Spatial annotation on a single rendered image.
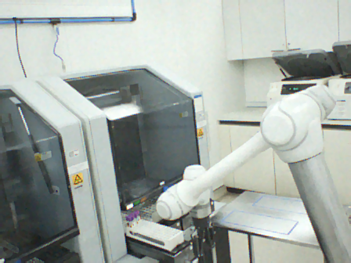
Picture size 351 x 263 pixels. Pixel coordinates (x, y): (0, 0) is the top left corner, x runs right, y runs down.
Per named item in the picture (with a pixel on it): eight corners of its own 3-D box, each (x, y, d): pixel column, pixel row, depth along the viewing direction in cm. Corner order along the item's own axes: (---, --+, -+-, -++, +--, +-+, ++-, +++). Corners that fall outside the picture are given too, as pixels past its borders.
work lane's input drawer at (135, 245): (83, 235, 211) (81, 220, 210) (103, 225, 221) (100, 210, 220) (183, 275, 163) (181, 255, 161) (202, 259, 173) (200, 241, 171)
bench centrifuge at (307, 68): (265, 118, 387) (262, 54, 374) (294, 107, 431) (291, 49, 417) (320, 120, 349) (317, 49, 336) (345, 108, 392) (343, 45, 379)
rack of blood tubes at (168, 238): (125, 237, 188) (124, 226, 187) (140, 229, 195) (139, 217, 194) (170, 253, 168) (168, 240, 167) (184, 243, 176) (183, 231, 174)
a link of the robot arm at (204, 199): (194, 195, 164) (177, 207, 154) (189, 160, 161) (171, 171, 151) (216, 198, 158) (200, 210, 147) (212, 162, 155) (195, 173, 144)
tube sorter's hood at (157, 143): (64, 194, 213) (44, 81, 200) (142, 163, 257) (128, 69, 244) (125, 211, 179) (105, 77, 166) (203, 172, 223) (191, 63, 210)
